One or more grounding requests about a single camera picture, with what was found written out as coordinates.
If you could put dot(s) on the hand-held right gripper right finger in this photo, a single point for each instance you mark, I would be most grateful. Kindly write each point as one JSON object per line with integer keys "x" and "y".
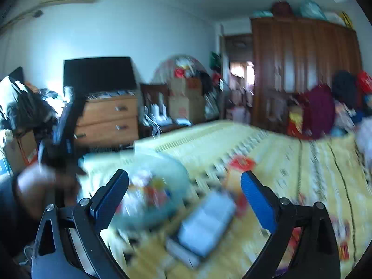
{"x": 258, "y": 200}

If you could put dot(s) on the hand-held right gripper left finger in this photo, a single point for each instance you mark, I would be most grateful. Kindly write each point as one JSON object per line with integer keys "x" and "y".
{"x": 112, "y": 200}

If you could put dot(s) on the clear plastic bag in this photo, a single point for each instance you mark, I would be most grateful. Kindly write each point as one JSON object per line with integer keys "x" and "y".
{"x": 157, "y": 186}

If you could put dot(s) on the person's left hand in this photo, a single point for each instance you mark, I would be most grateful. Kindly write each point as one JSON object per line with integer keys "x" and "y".
{"x": 35, "y": 186}

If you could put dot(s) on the wooden dresser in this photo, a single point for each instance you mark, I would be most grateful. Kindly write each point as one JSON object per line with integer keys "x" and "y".
{"x": 104, "y": 122}

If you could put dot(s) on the cardboard box with red print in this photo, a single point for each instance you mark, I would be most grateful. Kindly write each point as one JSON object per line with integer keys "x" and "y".
{"x": 26, "y": 148}

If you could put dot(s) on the black plastic bag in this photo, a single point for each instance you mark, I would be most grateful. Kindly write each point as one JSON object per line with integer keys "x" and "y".
{"x": 23, "y": 104}

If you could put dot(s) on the yellow patterned blanket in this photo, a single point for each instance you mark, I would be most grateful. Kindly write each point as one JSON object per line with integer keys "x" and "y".
{"x": 305, "y": 180}

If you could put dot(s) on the black television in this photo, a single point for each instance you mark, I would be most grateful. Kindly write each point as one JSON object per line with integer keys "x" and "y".
{"x": 98, "y": 75}

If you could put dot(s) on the white box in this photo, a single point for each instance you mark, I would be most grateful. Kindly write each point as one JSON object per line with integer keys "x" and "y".
{"x": 203, "y": 226}

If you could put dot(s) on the red yellow gift bag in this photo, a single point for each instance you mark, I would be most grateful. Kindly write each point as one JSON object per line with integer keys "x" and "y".
{"x": 295, "y": 122}

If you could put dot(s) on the dark wooden chair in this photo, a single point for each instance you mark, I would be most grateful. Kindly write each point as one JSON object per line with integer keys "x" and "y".
{"x": 154, "y": 93}

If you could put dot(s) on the maroon garment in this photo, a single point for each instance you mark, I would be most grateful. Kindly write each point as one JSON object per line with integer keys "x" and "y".
{"x": 319, "y": 110}

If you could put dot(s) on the air conditioner pipe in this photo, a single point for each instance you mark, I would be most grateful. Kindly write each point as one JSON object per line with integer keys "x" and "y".
{"x": 23, "y": 16}

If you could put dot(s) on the clear plastic covered pile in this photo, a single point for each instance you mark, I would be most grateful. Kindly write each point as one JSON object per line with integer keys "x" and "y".
{"x": 183, "y": 64}

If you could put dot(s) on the pile of clothes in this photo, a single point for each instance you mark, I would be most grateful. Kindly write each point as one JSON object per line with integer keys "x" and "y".
{"x": 345, "y": 84}

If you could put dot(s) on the green sign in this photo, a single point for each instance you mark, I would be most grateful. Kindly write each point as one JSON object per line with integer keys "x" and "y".
{"x": 215, "y": 61}

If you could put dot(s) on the brown wooden wardrobe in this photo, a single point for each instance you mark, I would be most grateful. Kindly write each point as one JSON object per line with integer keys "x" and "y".
{"x": 305, "y": 58}

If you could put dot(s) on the maroon bag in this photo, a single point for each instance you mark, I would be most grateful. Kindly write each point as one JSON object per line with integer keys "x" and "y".
{"x": 282, "y": 8}

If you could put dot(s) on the teal bag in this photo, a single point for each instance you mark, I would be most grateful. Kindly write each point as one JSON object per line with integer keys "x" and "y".
{"x": 312, "y": 10}

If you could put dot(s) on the yellow black bag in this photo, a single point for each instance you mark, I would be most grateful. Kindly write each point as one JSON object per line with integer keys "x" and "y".
{"x": 347, "y": 20}

